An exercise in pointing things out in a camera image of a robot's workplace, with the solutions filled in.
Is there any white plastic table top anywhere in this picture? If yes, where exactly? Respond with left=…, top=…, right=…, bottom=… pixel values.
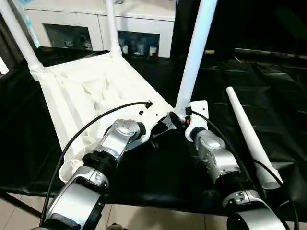
left=29, top=51, right=183, bottom=185

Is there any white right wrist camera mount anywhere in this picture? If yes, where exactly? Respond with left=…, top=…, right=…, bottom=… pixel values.
left=184, top=99, right=210, bottom=142

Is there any dark grey tube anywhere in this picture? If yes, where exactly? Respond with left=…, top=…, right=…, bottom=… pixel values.
left=234, top=47, right=307, bottom=58

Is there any black left wrist camera cable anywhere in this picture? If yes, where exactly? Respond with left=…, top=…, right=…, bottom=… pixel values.
left=41, top=101, right=154, bottom=221

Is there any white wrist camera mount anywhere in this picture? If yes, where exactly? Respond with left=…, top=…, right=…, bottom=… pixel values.
left=137, top=102, right=169, bottom=145
left=184, top=99, right=210, bottom=142

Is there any black backdrop cloth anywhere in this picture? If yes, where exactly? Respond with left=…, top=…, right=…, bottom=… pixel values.
left=171, top=0, right=307, bottom=60

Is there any black work surface mat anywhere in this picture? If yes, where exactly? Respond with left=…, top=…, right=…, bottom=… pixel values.
left=0, top=45, right=307, bottom=215

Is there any white glass-door cabinet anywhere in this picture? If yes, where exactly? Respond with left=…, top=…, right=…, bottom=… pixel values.
left=23, top=0, right=176, bottom=58

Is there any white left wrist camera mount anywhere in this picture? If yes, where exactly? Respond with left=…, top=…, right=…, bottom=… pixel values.
left=137, top=102, right=169, bottom=145

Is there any white plastic table leg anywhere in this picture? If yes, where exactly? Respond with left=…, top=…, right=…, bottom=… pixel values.
left=0, top=0, right=46, bottom=78
left=225, top=86, right=284, bottom=190
left=104, top=0, right=123, bottom=61
left=173, top=0, right=219, bottom=116

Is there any black metal table frame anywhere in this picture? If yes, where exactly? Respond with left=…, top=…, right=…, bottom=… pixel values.
left=0, top=191, right=43, bottom=219

